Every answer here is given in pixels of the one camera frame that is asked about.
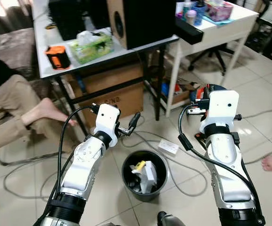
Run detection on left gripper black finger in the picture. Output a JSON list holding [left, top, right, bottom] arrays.
[[128, 112, 142, 133]]

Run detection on white bin with blue lid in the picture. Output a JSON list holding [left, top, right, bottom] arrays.
[[204, 83, 228, 93]]

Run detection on small yellow trash piece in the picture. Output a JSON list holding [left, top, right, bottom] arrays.
[[134, 161, 147, 171]]

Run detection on black round rubbish bin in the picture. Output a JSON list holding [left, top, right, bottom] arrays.
[[121, 149, 168, 202]]

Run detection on white crumpled paper trash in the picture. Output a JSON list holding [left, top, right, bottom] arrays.
[[130, 160, 159, 194]]

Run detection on small open cardboard box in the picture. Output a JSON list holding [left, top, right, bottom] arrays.
[[160, 78, 207, 106]]

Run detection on large brown cardboard box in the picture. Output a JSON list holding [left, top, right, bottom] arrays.
[[62, 63, 145, 124]]

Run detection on white power strip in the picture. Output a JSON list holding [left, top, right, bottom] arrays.
[[158, 138, 180, 155]]

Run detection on black office chair base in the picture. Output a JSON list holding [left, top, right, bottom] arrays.
[[188, 40, 242, 77]]

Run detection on black soundbar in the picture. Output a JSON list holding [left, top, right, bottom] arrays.
[[175, 17, 205, 46]]

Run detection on white table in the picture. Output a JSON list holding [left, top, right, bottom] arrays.
[[166, 0, 260, 118]]

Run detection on green tissue box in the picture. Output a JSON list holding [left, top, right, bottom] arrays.
[[69, 30, 114, 65]]

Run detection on small pink cap bottle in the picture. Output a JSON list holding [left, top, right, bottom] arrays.
[[185, 9, 198, 26]]

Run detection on orange and black device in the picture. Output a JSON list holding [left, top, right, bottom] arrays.
[[45, 45, 72, 71]]

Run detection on blue plastic bottle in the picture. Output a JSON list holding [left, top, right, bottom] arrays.
[[192, 0, 207, 26]]

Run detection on black storage rack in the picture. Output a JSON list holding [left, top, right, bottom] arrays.
[[243, 18, 272, 64]]

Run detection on wooden black speaker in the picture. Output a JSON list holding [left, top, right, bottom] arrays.
[[106, 0, 177, 50]]

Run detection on pink tissue box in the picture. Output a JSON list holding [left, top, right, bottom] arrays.
[[204, 0, 234, 22]]

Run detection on robot right leg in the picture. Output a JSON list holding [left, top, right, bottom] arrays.
[[157, 211, 188, 226]]

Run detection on seated person in beige trousers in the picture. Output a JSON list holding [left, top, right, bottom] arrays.
[[0, 26, 79, 156]]

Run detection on black monitor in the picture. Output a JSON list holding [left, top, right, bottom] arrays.
[[48, 0, 111, 41]]

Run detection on grey table with black legs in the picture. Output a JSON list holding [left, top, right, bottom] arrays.
[[32, 0, 180, 138]]

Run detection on brown patterned sofa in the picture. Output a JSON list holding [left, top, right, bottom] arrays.
[[0, 0, 45, 95]]

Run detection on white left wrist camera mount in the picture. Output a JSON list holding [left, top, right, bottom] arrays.
[[94, 103, 121, 138]]

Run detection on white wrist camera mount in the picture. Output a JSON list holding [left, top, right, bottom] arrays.
[[94, 103, 121, 138], [199, 89, 240, 135]]

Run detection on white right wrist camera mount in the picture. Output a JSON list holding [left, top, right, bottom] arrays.
[[199, 89, 240, 135]]

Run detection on black floor cable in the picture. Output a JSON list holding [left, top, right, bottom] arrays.
[[242, 148, 272, 165], [240, 107, 272, 118]]

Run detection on grey floor cable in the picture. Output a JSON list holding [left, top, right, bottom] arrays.
[[3, 129, 208, 199]]

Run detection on grey metal chair frame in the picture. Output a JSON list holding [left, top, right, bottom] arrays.
[[0, 141, 47, 166]]

